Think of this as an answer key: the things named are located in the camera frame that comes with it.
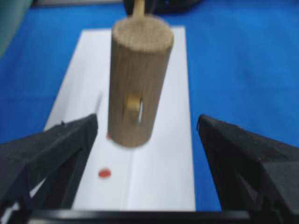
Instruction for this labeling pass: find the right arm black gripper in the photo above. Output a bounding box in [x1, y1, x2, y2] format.
[122, 0, 203, 14]

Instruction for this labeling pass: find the left red dot mark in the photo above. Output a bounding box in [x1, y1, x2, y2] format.
[98, 168, 111, 179]

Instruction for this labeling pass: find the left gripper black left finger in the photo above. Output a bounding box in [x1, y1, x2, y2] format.
[0, 113, 99, 224]

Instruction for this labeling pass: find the dark green backdrop sheet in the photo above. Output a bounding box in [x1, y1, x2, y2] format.
[0, 0, 34, 58]

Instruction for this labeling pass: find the wooden mallet hammer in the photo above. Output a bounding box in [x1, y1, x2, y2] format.
[107, 0, 174, 147]

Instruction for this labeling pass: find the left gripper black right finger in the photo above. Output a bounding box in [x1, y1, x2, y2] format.
[197, 115, 299, 224]

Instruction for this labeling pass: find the large white foam board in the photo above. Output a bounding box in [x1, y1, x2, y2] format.
[45, 27, 196, 211]

